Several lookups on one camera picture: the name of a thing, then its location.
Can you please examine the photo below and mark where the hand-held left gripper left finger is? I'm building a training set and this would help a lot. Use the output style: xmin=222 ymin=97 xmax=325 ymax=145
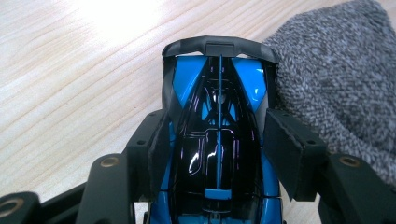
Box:
xmin=125 ymin=108 xmax=172 ymax=203

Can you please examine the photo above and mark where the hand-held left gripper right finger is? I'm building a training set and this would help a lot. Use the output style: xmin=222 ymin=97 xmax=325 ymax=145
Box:
xmin=262 ymin=107 xmax=328 ymax=202

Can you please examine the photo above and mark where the blue and black toy car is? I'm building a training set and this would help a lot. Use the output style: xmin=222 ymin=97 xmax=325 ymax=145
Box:
xmin=148 ymin=35 xmax=283 ymax=224

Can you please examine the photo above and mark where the grey cloth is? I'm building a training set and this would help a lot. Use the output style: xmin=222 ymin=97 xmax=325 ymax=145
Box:
xmin=262 ymin=0 xmax=396 ymax=188

